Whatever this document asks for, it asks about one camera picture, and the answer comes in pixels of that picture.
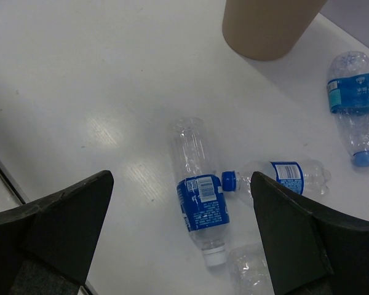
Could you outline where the brown paper bin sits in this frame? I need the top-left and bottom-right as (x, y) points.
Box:
(222, 0), (326, 61)

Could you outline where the clear bottle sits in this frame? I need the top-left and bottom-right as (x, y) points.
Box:
(169, 117), (230, 268)

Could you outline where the bottle near bin, blue label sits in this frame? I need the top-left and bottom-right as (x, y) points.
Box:
(327, 51), (369, 168)

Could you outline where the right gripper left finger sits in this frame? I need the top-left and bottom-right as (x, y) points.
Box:
(0, 170), (114, 294)

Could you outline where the small bottle, blue cap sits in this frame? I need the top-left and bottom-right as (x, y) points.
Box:
(221, 159), (331, 207)

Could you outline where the green label bottle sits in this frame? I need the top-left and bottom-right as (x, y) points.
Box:
(228, 243), (274, 295)

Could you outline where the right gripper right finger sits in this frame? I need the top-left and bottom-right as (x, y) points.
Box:
(251, 172), (369, 294)

